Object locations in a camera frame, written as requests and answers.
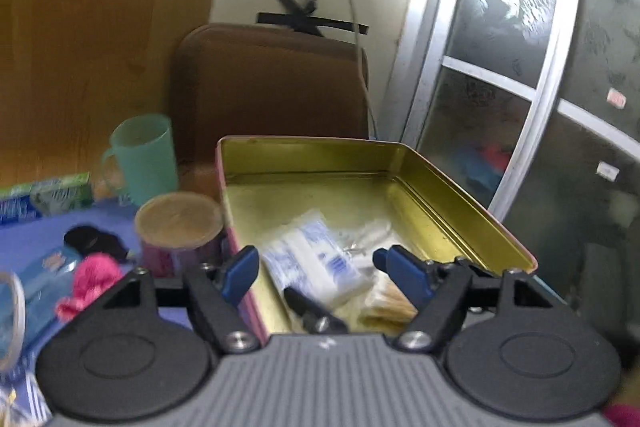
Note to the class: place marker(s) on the black tape cross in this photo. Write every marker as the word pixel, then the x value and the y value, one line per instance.
pixel 305 19

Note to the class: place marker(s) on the round can with tan lid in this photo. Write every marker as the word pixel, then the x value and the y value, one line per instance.
pixel 177 219

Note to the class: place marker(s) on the small black object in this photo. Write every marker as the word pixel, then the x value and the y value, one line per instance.
pixel 92 239

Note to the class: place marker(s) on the green blue cardboard box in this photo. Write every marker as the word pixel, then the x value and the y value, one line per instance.
pixel 47 199

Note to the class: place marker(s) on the black marker pen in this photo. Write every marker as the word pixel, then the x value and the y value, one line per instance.
pixel 311 308

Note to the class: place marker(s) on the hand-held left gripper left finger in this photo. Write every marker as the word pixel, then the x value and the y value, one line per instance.
pixel 242 271

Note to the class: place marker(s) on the cotton swab packet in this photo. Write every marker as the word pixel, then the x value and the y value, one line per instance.
pixel 386 304

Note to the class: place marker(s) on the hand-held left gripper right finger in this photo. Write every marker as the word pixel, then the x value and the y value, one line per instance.
pixel 406 269

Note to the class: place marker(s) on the pink yarn ball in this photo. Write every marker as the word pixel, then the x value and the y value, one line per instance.
pixel 92 279

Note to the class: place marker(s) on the white blue tissue packet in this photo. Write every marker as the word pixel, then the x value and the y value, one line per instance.
pixel 312 257

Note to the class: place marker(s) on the blue tablecloth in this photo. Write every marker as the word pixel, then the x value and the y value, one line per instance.
pixel 45 232

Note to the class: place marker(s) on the clear blue plastic packet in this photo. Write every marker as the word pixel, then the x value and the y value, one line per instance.
pixel 47 272

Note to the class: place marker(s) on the aluminium frosted glass door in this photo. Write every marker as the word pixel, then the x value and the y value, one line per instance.
pixel 525 57

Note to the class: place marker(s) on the brown chair back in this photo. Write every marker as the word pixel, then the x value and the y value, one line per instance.
pixel 270 92

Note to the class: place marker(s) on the clear tape roll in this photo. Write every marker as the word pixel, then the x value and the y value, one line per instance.
pixel 19 307

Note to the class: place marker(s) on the clear plastic bag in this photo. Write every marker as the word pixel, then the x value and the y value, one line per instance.
pixel 366 233

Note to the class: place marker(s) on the wooden cabinet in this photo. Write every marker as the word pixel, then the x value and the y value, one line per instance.
pixel 100 32

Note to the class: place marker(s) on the red sticker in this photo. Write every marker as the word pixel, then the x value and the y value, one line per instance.
pixel 616 98

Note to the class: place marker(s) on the teal plastic cup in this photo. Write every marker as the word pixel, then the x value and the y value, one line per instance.
pixel 145 157

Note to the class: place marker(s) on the gold metal tin box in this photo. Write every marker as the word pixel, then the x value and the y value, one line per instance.
pixel 350 187

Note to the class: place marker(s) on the white sticker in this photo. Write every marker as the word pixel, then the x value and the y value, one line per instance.
pixel 607 170

